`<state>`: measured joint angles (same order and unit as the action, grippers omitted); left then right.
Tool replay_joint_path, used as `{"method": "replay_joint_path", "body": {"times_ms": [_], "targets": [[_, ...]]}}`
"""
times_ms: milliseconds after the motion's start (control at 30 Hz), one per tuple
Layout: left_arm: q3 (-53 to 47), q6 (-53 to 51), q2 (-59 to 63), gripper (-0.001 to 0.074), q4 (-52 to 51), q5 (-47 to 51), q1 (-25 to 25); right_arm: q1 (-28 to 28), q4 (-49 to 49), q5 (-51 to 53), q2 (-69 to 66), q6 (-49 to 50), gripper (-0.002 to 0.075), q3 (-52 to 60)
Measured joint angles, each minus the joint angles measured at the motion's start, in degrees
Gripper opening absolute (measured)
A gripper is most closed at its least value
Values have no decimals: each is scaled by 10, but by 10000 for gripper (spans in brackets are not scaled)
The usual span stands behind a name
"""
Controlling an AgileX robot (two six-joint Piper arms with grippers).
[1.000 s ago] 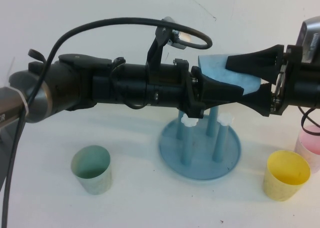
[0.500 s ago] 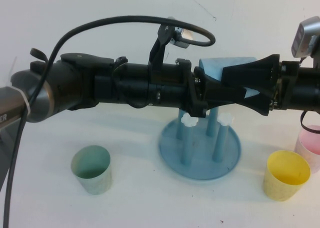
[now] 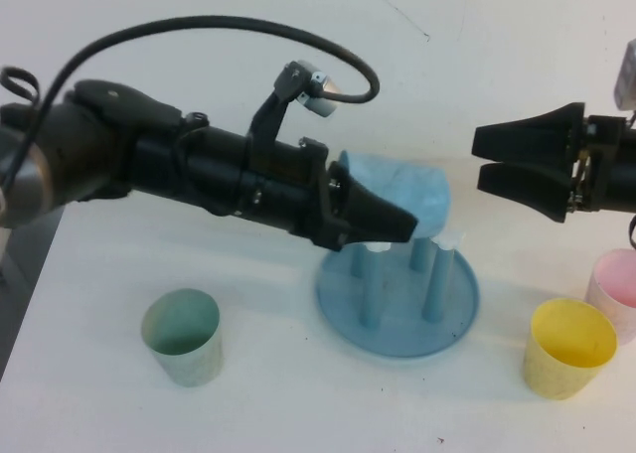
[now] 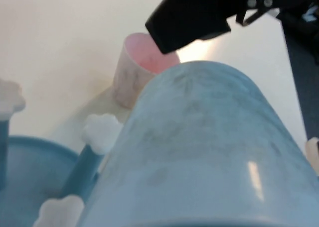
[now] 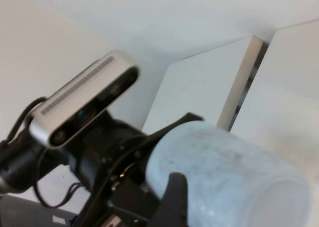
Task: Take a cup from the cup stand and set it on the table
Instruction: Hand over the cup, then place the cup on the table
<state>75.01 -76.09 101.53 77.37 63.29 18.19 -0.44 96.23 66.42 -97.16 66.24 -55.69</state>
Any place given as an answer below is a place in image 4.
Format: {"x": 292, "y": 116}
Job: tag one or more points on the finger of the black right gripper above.
{"x": 184, "y": 20}

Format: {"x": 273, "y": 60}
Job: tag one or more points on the light blue plastic cup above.
{"x": 199, "y": 137}

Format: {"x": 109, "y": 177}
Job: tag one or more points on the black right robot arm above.
{"x": 299, "y": 20}

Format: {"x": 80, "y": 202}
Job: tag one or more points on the pink plastic cup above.
{"x": 129, "y": 82}

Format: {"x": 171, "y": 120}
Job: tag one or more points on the blue cup stand white caps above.
{"x": 25, "y": 167}

